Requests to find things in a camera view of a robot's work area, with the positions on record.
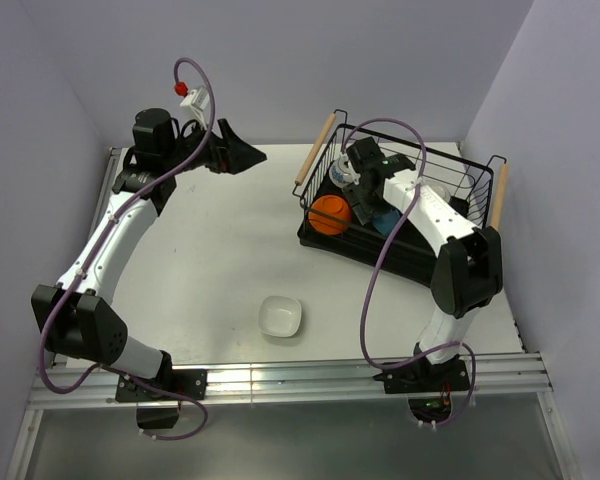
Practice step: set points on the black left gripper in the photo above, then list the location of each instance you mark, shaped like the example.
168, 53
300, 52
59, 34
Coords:
232, 155

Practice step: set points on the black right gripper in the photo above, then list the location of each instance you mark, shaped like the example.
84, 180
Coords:
362, 210

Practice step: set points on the blue ceramic bowl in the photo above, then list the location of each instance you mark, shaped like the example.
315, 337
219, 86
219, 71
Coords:
385, 222

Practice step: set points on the orange bowl white inside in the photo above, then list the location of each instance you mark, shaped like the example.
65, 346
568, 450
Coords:
330, 215

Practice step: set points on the pale green ceramic bowl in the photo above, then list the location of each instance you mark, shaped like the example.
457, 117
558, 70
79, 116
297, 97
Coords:
442, 192

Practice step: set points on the white square bowl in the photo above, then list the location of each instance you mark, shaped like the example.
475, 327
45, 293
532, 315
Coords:
279, 316

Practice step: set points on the blue white patterned bowl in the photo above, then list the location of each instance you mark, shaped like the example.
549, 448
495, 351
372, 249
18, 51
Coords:
338, 176

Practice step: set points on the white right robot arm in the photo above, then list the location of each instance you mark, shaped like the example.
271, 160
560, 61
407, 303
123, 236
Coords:
467, 273

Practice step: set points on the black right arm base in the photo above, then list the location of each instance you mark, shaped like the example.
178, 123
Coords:
424, 377

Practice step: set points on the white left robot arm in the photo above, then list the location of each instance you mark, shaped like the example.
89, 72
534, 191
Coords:
74, 315

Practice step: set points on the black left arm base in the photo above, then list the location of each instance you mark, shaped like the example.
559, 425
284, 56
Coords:
159, 402

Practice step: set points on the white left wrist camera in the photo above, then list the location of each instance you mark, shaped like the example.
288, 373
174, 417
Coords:
194, 101

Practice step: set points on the left wooden rack handle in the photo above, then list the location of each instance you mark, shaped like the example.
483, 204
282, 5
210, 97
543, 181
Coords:
315, 149

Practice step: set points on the wooden rack handle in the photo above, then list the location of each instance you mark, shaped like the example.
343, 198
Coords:
315, 149
499, 197

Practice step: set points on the black wire dish rack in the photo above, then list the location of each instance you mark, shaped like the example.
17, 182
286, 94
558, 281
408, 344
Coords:
470, 185

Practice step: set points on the right wooden rack handle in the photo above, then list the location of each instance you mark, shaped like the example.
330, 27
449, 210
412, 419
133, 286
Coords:
499, 197

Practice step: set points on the aluminium table edge rail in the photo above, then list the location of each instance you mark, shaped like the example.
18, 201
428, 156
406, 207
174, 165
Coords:
293, 382

